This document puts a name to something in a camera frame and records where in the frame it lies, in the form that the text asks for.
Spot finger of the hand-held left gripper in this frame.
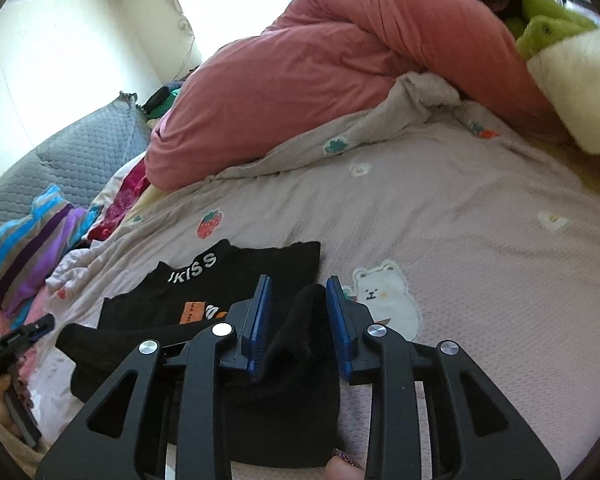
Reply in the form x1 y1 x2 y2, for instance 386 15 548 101
2 360 42 448
0 314 57 357

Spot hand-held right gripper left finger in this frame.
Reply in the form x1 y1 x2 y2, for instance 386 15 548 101
35 274 273 480

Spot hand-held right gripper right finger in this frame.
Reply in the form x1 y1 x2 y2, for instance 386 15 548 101
325 275 563 480

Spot black sweater with orange cuffs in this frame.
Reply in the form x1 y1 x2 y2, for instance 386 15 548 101
55 240 343 468

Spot green folded clothes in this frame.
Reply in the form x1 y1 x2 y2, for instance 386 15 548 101
140 85 182 117

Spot person's right hand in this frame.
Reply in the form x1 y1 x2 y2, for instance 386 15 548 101
324 447 366 480

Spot pink quilted sheet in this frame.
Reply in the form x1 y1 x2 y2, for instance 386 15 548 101
0 280 61 411

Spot striped pillow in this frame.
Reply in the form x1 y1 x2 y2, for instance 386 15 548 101
0 185 98 318

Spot dark red cloth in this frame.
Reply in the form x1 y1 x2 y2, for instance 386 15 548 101
87 162 153 241

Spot strawberry print bed quilt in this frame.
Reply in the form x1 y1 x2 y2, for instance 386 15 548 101
30 72 600 480

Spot pink duvet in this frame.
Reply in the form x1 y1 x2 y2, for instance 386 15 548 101
145 0 576 193

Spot cream fleece blanket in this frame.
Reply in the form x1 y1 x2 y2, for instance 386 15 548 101
525 27 600 186

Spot green plush cloth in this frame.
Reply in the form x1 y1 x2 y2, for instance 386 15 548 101
500 0 598 58

